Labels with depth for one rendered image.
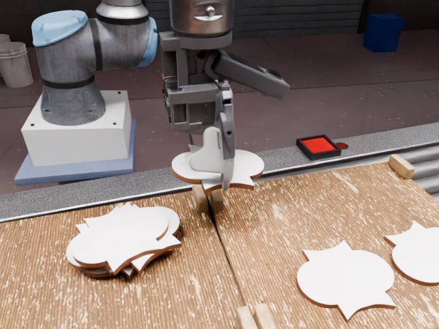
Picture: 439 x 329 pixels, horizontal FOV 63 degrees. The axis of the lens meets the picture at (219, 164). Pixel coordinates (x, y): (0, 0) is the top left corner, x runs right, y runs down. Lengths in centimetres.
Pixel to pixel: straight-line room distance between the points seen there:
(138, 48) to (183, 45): 46
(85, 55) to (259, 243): 55
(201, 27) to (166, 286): 35
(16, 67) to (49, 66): 318
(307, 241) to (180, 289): 22
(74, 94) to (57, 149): 14
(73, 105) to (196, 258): 50
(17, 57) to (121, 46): 320
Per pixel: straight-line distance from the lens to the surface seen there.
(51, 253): 63
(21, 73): 410
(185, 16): 43
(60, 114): 92
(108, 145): 92
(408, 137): 102
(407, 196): 77
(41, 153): 96
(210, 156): 48
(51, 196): 79
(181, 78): 46
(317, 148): 86
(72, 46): 87
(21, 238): 68
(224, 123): 46
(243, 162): 56
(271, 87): 50
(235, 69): 47
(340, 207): 69
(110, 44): 88
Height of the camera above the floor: 137
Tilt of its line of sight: 34 degrees down
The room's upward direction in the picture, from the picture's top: straight up
